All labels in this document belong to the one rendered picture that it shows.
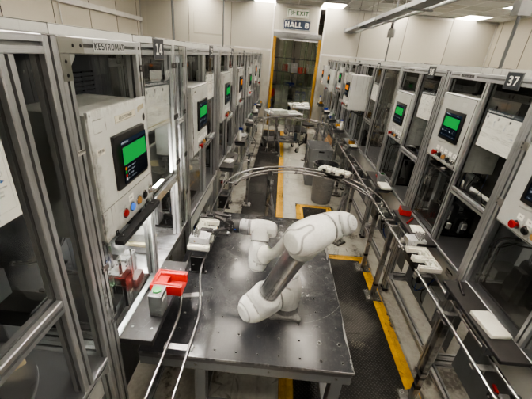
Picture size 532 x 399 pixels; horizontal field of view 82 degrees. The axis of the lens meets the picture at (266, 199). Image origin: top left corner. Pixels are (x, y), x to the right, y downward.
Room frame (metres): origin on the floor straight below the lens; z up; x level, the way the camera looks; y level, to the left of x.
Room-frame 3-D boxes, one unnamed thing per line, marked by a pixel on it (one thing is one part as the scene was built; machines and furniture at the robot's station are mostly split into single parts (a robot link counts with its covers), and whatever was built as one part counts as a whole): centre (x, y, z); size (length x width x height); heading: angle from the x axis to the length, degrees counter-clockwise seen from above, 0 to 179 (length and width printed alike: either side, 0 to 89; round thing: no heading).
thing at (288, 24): (9.76, -0.41, 2.81); 0.75 x 0.04 x 0.25; 89
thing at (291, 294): (1.36, -0.16, 0.85); 0.18 x 0.16 x 0.22; 132
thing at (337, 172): (3.39, -0.77, 0.84); 0.37 x 0.14 x 0.10; 57
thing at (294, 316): (1.38, -0.17, 0.71); 0.22 x 0.18 x 0.06; 179
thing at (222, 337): (1.75, 0.02, 0.66); 1.50 x 1.06 x 0.04; 179
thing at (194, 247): (1.81, 0.40, 0.84); 0.36 x 0.14 x 0.10; 179
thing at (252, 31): (9.85, 2.11, 1.65); 3.78 x 0.08 x 3.30; 89
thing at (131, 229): (1.11, 0.53, 1.37); 0.36 x 0.04 x 0.04; 179
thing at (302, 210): (3.72, -0.72, 0.01); 1.00 x 0.55 x 0.01; 179
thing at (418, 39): (9.76, -3.48, 1.65); 4.64 x 0.08 x 3.30; 89
